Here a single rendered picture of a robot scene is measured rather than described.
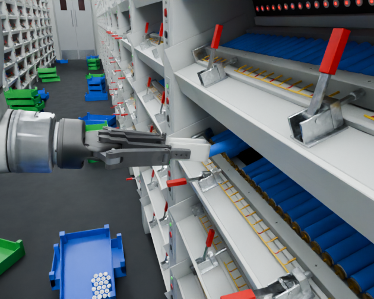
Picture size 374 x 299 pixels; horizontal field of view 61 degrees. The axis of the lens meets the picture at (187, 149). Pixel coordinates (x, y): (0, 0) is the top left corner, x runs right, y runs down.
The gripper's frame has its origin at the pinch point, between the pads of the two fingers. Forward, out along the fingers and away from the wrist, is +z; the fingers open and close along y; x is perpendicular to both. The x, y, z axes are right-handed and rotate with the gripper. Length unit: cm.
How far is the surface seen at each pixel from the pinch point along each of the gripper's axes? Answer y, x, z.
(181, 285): 16.5, 45.4, 10.7
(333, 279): -27.9, 3.1, 8.1
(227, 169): -0.7, 3.2, 7.8
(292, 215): -16.9, 2.4, 10.3
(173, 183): 0.6, 6.6, -1.2
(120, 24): 159, -19, 1
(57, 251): 81, 82, -25
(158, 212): 53, 45, 11
